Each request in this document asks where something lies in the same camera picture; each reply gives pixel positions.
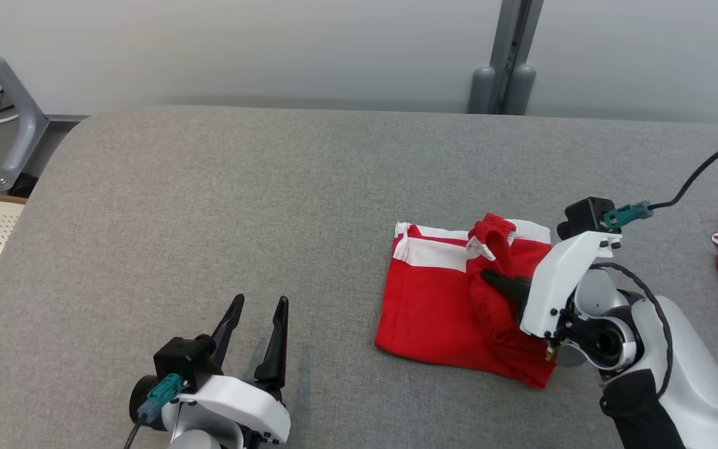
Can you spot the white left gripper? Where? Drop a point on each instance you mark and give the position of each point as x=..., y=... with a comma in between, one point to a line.
x=240, y=405

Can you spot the red shorts with white stripe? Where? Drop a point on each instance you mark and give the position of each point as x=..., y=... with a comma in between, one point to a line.
x=434, y=312

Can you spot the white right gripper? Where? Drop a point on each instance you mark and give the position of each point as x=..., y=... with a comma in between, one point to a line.
x=552, y=280

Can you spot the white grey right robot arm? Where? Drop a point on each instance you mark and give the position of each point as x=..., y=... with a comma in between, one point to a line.
x=695, y=386

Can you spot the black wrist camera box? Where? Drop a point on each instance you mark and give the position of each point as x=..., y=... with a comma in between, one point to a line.
x=583, y=215
x=184, y=362

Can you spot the grey metal upright post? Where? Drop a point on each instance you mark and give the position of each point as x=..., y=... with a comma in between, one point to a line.
x=508, y=62

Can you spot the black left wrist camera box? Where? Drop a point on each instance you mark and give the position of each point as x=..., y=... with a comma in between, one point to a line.
x=184, y=362

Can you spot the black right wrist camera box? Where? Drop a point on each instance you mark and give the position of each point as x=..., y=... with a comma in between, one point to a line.
x=583, y=215

